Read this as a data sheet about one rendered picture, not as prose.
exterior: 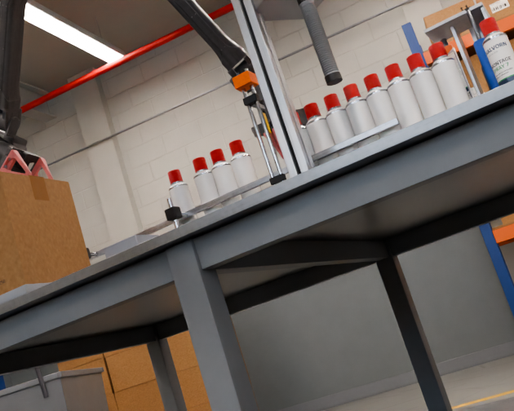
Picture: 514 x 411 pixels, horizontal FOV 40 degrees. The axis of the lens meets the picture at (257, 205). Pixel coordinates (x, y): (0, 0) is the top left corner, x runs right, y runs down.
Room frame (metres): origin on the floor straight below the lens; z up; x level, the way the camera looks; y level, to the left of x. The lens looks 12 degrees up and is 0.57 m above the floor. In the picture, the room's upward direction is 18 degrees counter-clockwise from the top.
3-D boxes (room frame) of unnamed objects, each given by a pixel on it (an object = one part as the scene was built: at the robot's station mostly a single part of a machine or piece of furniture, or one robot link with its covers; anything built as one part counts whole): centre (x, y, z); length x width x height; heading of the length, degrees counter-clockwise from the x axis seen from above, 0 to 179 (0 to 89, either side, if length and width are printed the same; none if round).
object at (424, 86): (1.50, -0.43, 0.98); 0.05 x 0.05 x 0.20
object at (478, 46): (1.49, -0.57, 0.98); 0.03 x 0.03 x 0.17
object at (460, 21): (1.55, -0.56, 1.14); 0.14 x 0.11 x 0.01; 65
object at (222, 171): (1.73, 0.06, 0.98); 0.05 x 0.05 x 0.20
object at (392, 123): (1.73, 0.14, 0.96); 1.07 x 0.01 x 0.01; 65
